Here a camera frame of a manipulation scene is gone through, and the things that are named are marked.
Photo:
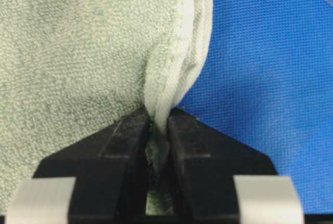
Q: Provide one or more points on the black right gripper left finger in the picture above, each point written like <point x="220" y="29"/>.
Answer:
<point x="99" y="179"/>

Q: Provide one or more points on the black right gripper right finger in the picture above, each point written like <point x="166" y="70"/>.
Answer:
<point x="222" y="180"/>

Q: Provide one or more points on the light green bath towel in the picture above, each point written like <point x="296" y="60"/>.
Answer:
<point x="69" y="68"/>

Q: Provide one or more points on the blue table cloth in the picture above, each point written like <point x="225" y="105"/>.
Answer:
<point x="267" y="82"/>

